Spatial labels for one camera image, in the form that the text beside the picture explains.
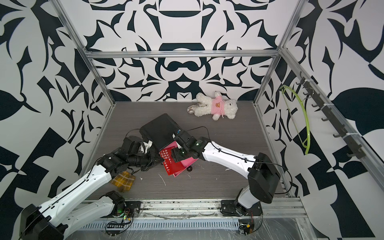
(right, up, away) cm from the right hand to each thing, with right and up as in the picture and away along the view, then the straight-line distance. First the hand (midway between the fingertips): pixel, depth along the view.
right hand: (175, 152), depth 80 cm
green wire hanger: (+61, +6, -9) cm, 62 cm away
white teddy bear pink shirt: (+27, +26, +27) cm, 46 cm away
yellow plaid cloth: (-27, -16, +1) cm, 32 cm away
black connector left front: (-27, -34, -9) cm, 44 cm away
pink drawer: (+6, -6, -1) cm, 8 cm away
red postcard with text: (-1, -7, -4) cm, 8 cm away
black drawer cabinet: (-9, +10, +5) cm, 15 cm away
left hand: (-5, -1, -5) cm, 7 cm away
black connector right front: (+35, -34, -10) cm, 49 cm away
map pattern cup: (+8, +24, +31) cm, 40 cm away
